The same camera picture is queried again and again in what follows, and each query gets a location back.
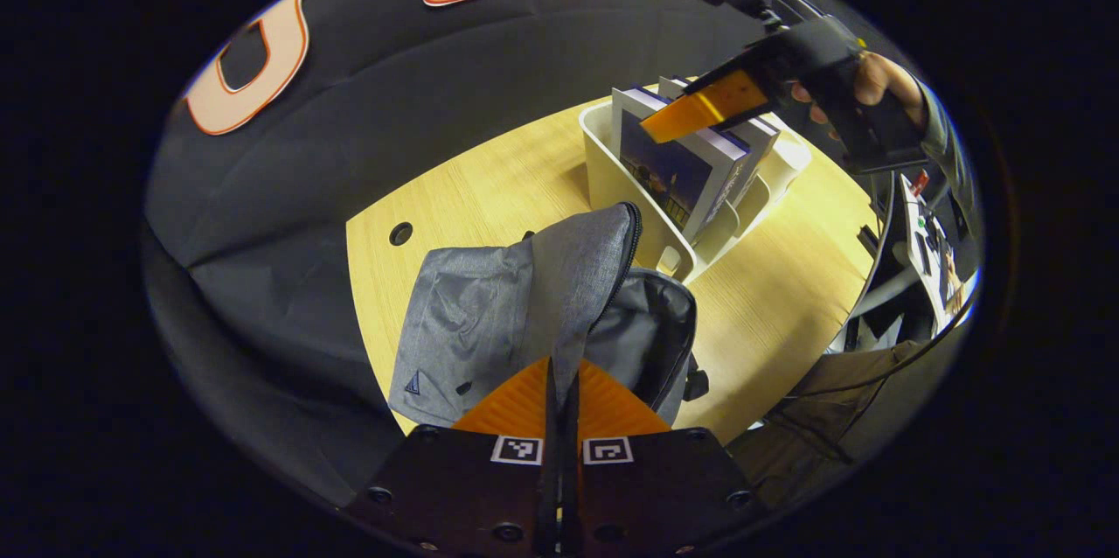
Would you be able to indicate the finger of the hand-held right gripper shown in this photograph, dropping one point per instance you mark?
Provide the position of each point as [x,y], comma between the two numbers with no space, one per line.
[699,108]

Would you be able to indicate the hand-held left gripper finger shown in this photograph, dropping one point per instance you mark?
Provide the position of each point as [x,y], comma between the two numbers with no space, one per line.
[569,470]
[552,470]

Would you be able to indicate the grey portrait cover book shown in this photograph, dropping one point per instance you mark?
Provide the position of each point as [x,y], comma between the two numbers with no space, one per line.
[761,142]

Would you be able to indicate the blue cover book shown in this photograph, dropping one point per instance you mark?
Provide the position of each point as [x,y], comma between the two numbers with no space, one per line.
[664,173]

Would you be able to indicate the white bookshelf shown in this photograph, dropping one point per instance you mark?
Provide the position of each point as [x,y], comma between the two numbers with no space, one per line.
[612,182]

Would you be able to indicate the grey schoolbag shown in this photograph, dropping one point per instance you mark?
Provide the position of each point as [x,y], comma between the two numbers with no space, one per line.
[489,304]

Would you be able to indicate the person's brown trousers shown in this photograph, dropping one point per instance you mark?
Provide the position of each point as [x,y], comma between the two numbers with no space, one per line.
[813,418]

